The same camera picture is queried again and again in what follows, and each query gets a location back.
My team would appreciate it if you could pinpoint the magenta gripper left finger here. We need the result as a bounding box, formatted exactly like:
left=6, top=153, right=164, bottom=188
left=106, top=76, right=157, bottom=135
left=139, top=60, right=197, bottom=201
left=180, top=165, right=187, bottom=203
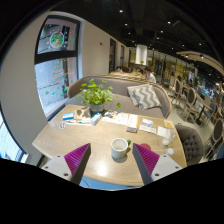
left=41, top=142, right=92, bottom=186

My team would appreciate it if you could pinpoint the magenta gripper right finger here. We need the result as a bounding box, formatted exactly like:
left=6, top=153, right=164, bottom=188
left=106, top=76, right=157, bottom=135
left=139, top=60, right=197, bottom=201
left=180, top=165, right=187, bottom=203
left=132, top=142, right=183, bottom=186

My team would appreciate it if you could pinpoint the clear plastic water bottle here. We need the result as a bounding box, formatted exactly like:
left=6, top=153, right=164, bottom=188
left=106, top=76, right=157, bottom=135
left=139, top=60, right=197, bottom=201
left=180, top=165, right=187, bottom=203
left=162, top=129, right=176, bottom=146

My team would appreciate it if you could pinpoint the red round coaster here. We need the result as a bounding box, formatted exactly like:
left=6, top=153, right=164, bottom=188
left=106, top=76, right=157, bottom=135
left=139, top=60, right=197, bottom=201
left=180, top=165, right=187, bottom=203
left=140, top=143, right=151, bottom=150

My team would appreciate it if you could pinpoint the white ceramic mug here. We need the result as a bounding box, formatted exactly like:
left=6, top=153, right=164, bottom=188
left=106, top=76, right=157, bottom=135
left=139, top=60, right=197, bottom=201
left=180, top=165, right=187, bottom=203
left=111, top=138, right=128, bottom=159

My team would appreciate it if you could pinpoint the white paper leaflet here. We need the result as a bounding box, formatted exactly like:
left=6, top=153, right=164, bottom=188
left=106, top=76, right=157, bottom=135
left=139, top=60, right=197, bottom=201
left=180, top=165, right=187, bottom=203
left=140, top=119, right=156, bottom=134

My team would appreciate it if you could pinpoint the white menu card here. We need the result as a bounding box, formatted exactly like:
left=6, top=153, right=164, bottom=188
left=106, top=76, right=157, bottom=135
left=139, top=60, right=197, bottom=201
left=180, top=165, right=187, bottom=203
left=126, top=114, right=138, bottom=133

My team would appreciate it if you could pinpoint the stack of books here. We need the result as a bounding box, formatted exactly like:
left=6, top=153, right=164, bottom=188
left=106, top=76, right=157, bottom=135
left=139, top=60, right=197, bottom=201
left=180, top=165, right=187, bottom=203
left=65, top=108, right=102, bottom=125

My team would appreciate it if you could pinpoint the yellow small card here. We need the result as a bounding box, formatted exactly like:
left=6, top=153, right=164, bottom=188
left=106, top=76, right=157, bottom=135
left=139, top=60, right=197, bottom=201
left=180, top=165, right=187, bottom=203
left=164, top=120, right=174, bottom=128

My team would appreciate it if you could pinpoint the blue white tissue box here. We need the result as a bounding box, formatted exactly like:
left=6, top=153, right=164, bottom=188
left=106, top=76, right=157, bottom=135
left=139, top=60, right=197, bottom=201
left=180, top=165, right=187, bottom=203
left=62, top=112, right=74, bottom=121

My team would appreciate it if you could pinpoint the grey tufted chair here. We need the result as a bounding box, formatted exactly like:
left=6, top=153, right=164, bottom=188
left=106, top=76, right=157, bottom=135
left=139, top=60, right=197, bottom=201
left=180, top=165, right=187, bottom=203
left=176, top=125, right=203, bottom=166

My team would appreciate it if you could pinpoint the grey curved sofa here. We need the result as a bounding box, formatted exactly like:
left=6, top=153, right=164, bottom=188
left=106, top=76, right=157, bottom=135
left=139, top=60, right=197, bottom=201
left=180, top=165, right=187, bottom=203
left=66, top=75, right=172, bottom=118

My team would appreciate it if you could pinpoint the grey chevron cushion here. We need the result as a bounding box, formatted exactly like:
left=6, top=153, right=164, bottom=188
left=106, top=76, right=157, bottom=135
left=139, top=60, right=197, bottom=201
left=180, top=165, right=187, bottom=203
left=128, top=84, right=161, bottom=110

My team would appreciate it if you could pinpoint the green potted plant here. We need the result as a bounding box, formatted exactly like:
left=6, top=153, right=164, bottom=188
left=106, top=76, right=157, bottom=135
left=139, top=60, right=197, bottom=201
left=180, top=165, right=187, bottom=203
left=76, top=79, right=113, bottom=114

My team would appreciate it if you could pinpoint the wooden dining chair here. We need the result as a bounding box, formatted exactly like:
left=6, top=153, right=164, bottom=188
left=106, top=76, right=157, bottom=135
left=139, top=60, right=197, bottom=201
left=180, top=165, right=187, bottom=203
left=183, top=88, right=198, bottom=119

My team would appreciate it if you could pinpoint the person in white shirt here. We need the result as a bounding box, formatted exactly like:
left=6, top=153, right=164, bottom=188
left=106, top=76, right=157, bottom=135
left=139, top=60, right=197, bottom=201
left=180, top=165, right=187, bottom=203
left=145, top=67, right=156, bottom=83

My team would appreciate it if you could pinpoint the large window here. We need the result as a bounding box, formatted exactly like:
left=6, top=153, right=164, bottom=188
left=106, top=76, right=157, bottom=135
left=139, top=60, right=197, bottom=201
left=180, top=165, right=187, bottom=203
left=34, top=16, right=80, bottom=117

